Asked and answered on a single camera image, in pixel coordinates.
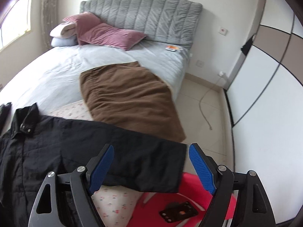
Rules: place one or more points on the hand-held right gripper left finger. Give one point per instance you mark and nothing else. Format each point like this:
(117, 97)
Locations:
(101, 167)

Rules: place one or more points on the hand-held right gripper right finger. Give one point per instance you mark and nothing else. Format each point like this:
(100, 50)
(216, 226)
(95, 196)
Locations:
(203, 167)

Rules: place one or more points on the black shirt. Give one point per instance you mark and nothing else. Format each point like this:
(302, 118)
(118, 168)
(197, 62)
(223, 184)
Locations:
(59, 156)

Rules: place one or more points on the red plastic stool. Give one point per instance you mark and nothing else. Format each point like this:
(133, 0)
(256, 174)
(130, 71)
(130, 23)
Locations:
(189, 194)

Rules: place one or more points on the black smartphone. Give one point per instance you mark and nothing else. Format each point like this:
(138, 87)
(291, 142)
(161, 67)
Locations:
(178, 211)

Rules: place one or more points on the brown blanket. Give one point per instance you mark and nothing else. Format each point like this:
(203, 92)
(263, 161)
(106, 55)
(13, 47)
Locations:
(127, 99)

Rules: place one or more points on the white plug adapter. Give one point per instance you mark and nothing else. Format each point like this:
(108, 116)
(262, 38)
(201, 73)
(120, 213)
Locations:
(221, 73)

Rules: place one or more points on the bed with light sheet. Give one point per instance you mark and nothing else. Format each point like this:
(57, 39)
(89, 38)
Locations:
(71, 68)

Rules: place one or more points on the dark cloth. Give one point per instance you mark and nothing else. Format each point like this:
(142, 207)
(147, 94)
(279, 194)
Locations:
(5, 113)

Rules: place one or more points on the sliding door wardrobe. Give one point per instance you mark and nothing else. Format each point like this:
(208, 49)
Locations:
(267, 75)

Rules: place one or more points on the orange and white packet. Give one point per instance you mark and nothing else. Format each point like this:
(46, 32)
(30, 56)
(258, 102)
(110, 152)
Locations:
(173, 48)

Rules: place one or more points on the black cloth on wardrobe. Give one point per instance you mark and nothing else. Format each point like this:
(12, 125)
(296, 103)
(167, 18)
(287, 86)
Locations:
(247, 45)

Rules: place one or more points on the light blue pillow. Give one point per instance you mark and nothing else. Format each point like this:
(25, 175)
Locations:
(62, 42)

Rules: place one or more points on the pink velvet pillow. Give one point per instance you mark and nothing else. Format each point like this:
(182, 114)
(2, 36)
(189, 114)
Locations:
(82, 24)
(111, 36)

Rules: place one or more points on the cream folded pillow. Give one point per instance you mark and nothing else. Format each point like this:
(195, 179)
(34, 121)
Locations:
(64, 30)

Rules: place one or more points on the grey padded headboard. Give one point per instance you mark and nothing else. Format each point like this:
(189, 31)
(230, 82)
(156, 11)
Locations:
(144, 16)

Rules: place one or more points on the sheer patterned curtain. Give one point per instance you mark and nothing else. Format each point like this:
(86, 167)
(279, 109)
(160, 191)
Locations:
(48, 11)

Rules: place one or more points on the window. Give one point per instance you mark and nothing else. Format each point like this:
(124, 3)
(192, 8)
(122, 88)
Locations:
(14, 23)

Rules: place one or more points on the white wall socket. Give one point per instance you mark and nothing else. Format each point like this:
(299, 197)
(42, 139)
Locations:
(200, 63)

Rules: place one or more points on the wall switch with red dot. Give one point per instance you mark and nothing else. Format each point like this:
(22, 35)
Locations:
(222, 30)

